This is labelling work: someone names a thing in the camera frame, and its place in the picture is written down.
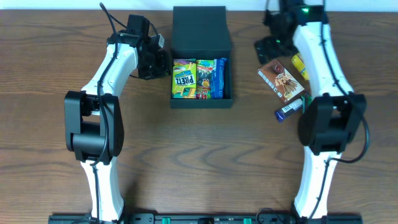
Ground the brown chocolate sticks box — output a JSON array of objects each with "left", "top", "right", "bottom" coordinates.
[{"left": 257, "top": 59, "right": 305, "bottom": 104}]

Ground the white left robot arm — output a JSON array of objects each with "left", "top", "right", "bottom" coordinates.
[{"left": 64, "top": 14, "right": 170, "bottom": 223}]

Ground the green pretzel snack box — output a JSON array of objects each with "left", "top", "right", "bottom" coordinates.
[{"left": 172, "top": 58, "right": 197, "bottom": 99}]

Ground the green gummy worms bag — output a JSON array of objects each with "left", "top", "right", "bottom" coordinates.
[{"left": 195, "top": 60, "right": 214, "bottom": 100}]

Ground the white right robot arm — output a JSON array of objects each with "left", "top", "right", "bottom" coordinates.
[{"left": 254, "top": 0, "right": 370, "bottom": 223}]

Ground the black box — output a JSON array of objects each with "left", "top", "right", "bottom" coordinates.
[{"left": 169, "top": 6, "right": 234, "bottom": 110}]

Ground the blue cookie roll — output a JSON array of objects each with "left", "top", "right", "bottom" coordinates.
[{"left": 211, "top": 58, "right": 227, "bottom": 99}]

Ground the black mounting rail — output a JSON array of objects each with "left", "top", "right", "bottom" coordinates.
[{"left": 48, "top": 212, "right": 364, "bottom": 224}]

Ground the green black candy bar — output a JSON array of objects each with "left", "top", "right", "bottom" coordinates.
[{"left": 300, "top": 93, "right": 312, "bottom": 113}]

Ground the dark blue chocolate bar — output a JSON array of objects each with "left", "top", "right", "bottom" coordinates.
[{"left": 274, "top": 98, "right": 303, "bottom": 123}]

